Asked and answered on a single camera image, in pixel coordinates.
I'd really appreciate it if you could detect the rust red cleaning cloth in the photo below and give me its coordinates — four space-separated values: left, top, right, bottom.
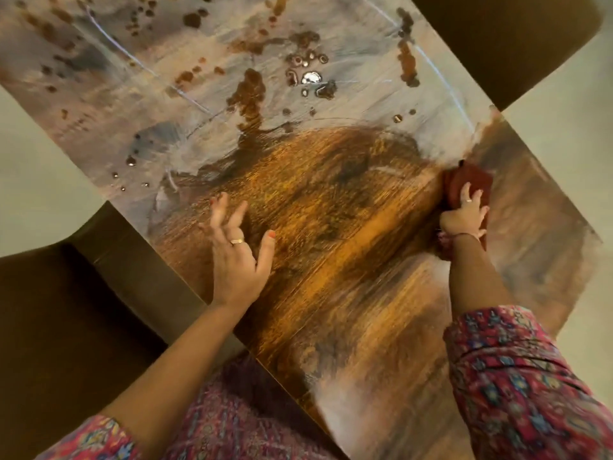
439 159 494 262

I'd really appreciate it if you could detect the person's left hand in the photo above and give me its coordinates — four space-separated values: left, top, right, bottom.
199 191 278 308

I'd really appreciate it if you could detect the person's right hand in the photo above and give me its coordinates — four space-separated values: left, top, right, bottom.
439 182 490 237

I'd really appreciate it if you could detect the person's left forearm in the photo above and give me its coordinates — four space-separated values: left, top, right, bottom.
101 302 259 460

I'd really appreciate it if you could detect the brown upholstered chair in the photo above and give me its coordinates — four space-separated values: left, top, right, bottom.
0 201 250 460
407 0 605 112

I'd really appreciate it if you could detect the person's right forearm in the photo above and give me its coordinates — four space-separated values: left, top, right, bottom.
443 234 516 327

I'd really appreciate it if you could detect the pink patterned dress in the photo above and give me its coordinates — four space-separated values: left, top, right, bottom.
36 305 613 460

